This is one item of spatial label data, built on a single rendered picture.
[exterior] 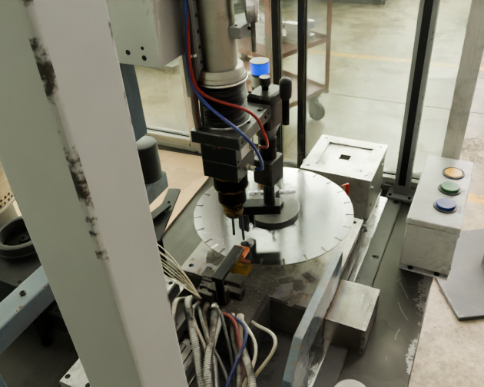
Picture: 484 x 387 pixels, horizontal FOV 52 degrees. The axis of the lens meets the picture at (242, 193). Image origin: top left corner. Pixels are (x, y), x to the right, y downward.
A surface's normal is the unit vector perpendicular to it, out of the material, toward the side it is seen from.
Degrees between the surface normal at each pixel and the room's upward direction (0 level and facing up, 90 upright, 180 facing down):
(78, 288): 90
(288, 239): 0
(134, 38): 90
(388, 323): 0
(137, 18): 90
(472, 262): 0
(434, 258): 90
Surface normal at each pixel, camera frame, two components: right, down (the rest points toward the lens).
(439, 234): -0.43, 0.55
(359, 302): -0.06, -0.81
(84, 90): 0.90, 0.21
